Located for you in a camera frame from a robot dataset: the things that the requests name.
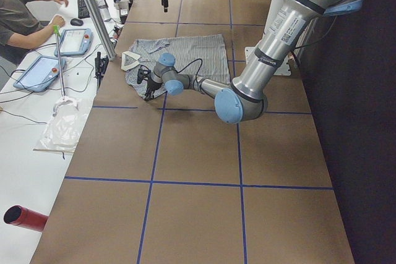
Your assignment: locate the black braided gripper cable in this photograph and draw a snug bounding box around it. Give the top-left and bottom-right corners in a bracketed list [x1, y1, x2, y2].
[178, 58, 204, 76]

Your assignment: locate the water bottle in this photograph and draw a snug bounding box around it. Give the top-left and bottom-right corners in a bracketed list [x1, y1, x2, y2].
[96, 0, 111, 22]

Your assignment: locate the red cylinder tube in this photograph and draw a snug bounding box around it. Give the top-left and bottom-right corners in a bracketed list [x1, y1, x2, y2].
[3, 205, 48, 232]

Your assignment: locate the lower blue teach pendant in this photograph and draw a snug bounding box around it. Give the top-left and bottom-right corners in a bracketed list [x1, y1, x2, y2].
[13, 55, 59, 92]

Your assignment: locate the blue teach pendant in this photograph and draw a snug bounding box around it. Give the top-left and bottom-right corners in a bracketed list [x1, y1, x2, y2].
[13, 55, 59, 92]
[60, 28, 93, 57]

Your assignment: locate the person in grey shirt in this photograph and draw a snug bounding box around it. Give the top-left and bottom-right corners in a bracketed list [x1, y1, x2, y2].
[1, 0, 69, 65]

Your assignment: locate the clear plastic bag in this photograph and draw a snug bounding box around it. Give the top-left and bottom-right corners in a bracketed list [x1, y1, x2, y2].
[34, 96, 92, 153]

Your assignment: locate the silver reacher grabber stick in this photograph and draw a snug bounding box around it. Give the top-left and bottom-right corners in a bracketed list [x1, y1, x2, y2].
[53, 25, 78, 117]

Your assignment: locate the aluminium frame post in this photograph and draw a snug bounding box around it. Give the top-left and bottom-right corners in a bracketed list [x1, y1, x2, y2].
[84, 0, 116, 61]

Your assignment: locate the black keyboard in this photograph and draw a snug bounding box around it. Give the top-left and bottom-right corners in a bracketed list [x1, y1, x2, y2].
[77, 0, 90, 19]

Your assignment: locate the black computer mouse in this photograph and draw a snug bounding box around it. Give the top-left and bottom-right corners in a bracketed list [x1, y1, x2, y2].
[70, 18, 84, 27]

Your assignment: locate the navy white striped polo shirt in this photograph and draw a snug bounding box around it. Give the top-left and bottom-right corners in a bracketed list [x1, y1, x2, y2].
[121, 34, 230, 98]

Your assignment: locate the black tripod on desk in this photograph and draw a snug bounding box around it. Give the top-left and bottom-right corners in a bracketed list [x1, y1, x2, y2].
[95, 51, 109, 92]

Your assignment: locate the upper blue teach pendant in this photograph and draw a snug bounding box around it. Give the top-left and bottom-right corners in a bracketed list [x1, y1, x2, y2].
[60, 28, 93, 57]

